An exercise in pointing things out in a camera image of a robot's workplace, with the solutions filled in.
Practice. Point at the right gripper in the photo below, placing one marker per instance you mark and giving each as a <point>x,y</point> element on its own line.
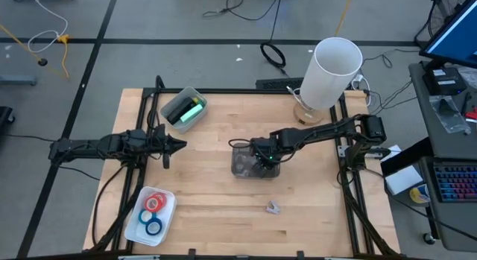
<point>265,165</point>

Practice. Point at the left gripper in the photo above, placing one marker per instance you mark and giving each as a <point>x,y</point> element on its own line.
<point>158,144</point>

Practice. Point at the black stapler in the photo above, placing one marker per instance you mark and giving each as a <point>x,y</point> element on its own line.
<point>178,111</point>

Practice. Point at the mint green stapler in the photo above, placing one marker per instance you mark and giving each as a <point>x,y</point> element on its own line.
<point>191,113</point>

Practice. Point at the pink tape roll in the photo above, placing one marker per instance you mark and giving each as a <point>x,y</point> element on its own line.
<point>164,197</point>

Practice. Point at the red cup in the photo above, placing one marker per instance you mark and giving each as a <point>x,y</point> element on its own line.
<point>147,205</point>

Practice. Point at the green block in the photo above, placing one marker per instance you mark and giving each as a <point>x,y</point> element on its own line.
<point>140,217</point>

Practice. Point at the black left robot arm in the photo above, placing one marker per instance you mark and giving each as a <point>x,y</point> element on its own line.
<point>85,146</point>

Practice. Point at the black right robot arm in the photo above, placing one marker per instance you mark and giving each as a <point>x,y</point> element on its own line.
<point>320,132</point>

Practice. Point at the purple stapler remover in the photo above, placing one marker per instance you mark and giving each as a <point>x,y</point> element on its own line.
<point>273,208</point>

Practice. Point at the light grey plastic bin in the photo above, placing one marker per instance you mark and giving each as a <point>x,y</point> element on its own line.
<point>186,127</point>

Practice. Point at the transparent grey plastic bin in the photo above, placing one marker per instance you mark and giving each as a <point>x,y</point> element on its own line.
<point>238,170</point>

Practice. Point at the black keyboard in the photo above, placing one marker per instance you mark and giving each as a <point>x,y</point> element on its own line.
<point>279,83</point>

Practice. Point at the white plastic bin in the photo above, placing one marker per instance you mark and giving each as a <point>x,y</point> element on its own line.
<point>136,234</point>

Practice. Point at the white shade table lamp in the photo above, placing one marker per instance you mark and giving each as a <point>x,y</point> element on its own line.
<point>328,77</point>

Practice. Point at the power strip with plugs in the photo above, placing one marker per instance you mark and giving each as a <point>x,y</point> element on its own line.
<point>358,81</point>

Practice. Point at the white cardboard box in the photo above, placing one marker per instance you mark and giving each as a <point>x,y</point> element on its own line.
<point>404,180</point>

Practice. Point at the grey desk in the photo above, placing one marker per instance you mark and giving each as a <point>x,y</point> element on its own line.
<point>439,144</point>

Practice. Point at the clear plastic bag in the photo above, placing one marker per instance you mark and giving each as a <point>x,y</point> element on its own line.
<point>449,114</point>

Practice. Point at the backlit colourful keyboard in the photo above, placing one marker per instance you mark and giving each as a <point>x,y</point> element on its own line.
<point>456,183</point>

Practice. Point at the black mini computer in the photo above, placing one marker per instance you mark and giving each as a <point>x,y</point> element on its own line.
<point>443,81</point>

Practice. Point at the black floor fan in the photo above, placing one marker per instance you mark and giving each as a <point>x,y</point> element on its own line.
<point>439,18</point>

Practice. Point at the black computer monitor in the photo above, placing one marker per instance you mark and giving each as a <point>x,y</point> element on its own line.
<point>456,40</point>

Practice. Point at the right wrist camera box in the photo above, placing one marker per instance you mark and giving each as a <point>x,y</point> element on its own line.
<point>262,145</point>

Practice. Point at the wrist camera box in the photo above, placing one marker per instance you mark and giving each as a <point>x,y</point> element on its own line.
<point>136,137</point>
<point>262,145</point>

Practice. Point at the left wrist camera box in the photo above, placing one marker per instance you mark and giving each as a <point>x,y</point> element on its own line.
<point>136,137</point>

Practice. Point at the black aluminium table frame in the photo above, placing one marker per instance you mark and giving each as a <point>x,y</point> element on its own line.
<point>242,91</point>

